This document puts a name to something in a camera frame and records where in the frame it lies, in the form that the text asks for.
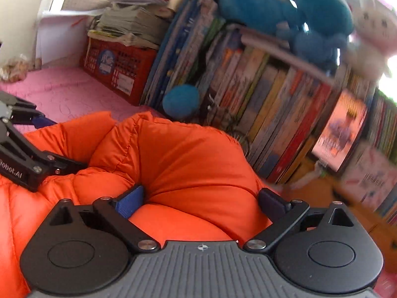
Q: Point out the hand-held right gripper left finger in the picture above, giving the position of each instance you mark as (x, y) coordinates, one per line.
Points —
(130, 199)

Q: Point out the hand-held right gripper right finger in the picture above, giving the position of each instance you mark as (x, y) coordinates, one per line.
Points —
(273, 202)

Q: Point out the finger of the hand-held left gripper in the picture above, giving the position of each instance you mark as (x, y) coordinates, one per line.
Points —
(45, 121)
(62, 164)

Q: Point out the orange puffer jacket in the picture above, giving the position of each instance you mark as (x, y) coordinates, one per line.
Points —
(186, 155)

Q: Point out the clear plastic snack bag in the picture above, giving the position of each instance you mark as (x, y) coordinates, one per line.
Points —
(15, 68)

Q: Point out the miniature bicycle model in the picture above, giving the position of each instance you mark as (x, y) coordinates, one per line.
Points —
(242, 139)

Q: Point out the red plastic crate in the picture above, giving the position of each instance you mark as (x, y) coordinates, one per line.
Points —
(124, 68)

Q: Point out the row of thick colourful books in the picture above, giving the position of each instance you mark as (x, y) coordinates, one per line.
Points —
(273, 105)

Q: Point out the dark photo magazine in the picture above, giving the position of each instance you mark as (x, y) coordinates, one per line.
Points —
(341, 130)

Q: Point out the white printed box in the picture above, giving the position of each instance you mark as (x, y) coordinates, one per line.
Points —
(372, 180)

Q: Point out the wooden shelf with drawers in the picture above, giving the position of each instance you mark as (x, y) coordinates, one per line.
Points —
(372, 226)

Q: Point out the round blue plush ball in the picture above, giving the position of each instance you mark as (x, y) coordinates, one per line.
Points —
(181, 101)

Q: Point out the stack of papers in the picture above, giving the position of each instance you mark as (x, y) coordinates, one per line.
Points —
(130, 21)

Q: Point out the row of pastel shelf books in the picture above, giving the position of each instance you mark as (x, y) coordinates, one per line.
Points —
(386, 121)

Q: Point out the row of thin blue books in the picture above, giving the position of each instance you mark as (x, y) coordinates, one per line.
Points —
(183, 46)

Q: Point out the blue plush toy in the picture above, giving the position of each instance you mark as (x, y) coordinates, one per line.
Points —
(263, 3)

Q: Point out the white rabbit plush toy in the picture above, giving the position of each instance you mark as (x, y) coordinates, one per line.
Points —
(375, 31)

